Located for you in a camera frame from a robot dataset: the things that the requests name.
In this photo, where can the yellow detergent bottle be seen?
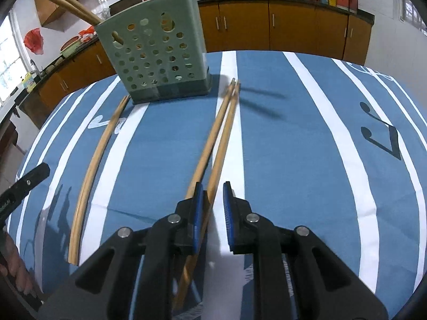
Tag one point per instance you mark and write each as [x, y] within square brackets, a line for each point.
[28, 81]

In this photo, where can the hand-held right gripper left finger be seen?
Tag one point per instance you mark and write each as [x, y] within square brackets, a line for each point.
[197, 213]

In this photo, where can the hanging red plastic bag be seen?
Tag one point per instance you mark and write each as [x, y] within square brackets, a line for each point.
[33, 41]

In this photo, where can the barred window with sill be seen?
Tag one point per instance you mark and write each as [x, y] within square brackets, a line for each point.
[413, 13]

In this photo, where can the dark cutting board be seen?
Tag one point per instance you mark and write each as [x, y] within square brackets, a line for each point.
[128, 1]

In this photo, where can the barred sliding window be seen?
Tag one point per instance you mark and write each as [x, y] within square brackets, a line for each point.
[8, 63]

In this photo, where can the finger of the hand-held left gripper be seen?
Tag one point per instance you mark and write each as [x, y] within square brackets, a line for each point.
[33, 176]

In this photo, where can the metal faucet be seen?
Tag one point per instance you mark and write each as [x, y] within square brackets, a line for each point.
[35, 66]

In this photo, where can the clear glass jars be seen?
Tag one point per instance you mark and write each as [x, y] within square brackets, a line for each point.
[103, 6]

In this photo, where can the green perforated utensil holder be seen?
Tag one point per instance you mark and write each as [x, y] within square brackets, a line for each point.
[150, 40]

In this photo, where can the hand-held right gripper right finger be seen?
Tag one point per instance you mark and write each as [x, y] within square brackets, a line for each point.
[228, 213]

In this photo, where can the red bag on counter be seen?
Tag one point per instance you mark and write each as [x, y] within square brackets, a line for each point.
[86, 32]

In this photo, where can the wooden lower kitchen cabinets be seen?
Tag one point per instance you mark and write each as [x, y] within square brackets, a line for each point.
[293, 26]

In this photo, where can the green basin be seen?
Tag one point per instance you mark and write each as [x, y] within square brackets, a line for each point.
[70, 46]

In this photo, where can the person's left hand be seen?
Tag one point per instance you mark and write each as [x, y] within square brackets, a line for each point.
[15, 266]

